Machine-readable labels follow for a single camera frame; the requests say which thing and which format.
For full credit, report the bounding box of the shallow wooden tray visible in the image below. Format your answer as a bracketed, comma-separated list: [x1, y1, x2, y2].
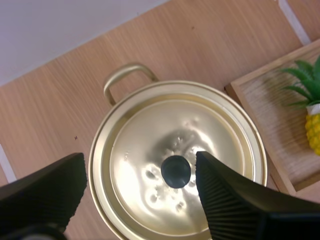
[224, 38, 320, 196]

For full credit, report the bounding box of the gold lid with black knob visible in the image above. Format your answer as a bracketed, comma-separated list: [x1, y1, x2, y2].
[90, 83, 266, 240]

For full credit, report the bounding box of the yellow toy pineapple green crown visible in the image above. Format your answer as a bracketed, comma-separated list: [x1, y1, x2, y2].
[279, 55, 320, 157]

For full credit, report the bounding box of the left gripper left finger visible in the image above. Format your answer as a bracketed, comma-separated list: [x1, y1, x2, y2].
[0, 152, 88, 240]

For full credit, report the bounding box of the gold pot with two handles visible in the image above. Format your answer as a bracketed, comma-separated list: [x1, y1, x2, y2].
[88, 62, 269, 240]

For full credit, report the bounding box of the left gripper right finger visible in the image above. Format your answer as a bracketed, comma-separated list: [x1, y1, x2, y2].
[194, 150, 320, 240]

